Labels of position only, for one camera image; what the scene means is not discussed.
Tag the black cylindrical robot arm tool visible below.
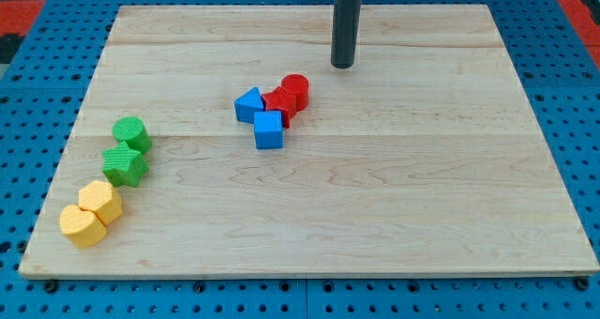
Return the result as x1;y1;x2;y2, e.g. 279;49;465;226
330;0;362;69

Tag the yellow heart block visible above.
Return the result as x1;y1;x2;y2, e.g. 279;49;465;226
59;205;107;249

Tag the blue cube block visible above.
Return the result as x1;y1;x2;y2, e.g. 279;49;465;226
254;111;283;149

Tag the red star block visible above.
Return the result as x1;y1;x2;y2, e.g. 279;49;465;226
261;86;297;129

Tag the red cylinder block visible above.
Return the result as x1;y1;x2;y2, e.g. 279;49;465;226
281;73;309;112

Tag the blue triangle block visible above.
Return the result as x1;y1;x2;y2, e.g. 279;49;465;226
234;87;264;124

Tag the light wooden board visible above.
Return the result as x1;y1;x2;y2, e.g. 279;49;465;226
20;5;599;280

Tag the green cylinder block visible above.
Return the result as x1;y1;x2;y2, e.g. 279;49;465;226
112;115;152;154

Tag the green star block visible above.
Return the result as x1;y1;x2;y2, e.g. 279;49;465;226
102;142;149;188

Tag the yellow hexagon block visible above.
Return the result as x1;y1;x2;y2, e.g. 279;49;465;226
78;180;123;225

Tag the blue perforated base mat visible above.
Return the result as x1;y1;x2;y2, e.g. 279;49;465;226
1;0;599;318

